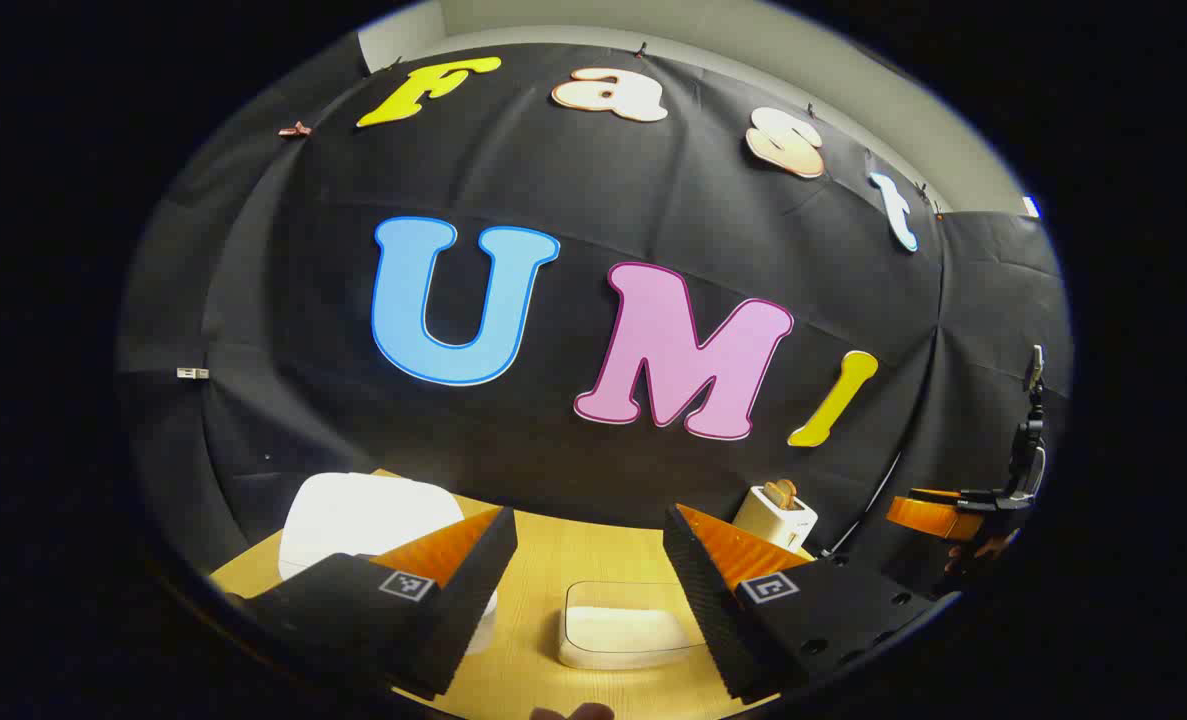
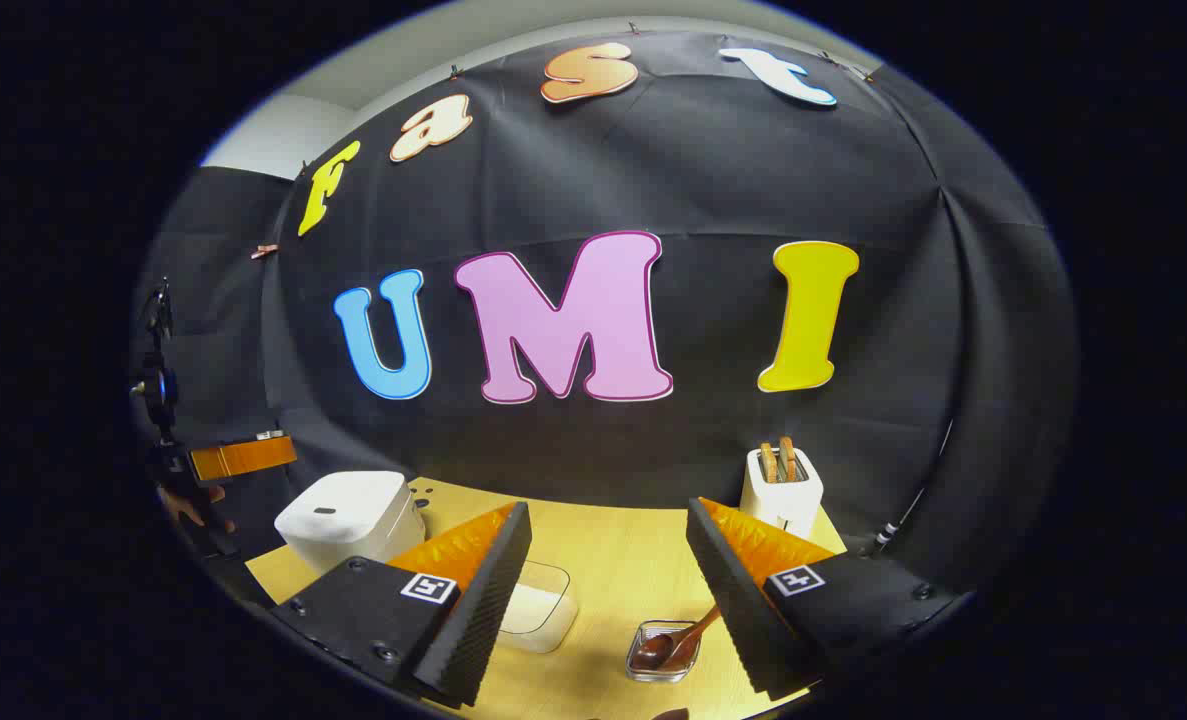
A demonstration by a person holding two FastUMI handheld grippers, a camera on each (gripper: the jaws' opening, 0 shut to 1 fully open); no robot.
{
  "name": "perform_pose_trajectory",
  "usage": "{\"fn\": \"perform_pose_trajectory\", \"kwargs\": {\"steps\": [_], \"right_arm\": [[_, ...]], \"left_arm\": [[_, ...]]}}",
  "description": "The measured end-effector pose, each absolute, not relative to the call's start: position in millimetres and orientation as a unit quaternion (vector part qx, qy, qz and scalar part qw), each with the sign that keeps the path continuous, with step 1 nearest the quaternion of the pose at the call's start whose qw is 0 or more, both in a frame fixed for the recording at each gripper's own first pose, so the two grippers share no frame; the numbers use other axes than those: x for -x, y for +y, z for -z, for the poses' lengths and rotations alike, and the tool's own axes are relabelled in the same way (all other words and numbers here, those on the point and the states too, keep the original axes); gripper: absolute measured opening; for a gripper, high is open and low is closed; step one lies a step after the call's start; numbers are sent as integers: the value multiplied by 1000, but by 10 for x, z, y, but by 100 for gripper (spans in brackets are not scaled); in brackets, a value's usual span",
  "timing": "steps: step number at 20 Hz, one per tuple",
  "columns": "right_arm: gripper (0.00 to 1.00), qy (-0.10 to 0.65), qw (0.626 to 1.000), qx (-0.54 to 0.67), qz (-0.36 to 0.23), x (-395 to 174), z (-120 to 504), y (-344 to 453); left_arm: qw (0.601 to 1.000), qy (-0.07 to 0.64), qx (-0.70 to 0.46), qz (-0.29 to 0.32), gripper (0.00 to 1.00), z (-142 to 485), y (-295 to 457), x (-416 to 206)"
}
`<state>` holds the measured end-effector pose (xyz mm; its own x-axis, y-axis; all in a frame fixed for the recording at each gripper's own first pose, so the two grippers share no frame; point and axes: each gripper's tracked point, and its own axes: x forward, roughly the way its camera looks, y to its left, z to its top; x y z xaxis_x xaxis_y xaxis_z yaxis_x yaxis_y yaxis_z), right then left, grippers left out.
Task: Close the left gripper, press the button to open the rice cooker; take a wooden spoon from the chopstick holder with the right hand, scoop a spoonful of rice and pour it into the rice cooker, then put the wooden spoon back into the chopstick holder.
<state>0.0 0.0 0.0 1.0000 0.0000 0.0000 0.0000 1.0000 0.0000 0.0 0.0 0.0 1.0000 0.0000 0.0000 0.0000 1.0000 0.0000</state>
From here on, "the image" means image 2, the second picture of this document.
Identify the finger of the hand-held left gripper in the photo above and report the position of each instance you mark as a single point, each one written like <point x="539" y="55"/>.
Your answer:
<point x="243" y="460"/>

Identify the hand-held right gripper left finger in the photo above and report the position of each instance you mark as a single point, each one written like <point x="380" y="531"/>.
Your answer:
<point x="483" y="620"/>

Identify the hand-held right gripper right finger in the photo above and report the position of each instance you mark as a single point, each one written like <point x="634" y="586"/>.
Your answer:
<point x="743" y="610"/>

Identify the brown wooden spoon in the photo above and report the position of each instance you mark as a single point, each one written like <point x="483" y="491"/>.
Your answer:
<point x="658" y="648"/>

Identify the white rice cooker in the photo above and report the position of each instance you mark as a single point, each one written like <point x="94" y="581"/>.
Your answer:
<point x="343" y="510"/>

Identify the clear plastic rice container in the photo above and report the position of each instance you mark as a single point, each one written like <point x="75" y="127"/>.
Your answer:
<point x="543" y="645"/>

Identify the white toaster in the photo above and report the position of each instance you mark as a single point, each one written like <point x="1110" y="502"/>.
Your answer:
<point x="778" y="505"/>

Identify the toasted bread slice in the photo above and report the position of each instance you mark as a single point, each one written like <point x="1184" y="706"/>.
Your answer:
<point x="769" y="462"/>
<point x="788" y="458"/>

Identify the copper clip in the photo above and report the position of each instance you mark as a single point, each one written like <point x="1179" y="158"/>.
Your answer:
<point x="264" y="250"/>

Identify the black backdrop cloth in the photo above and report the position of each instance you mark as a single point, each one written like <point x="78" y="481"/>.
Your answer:
<point x="703" y="180"/>

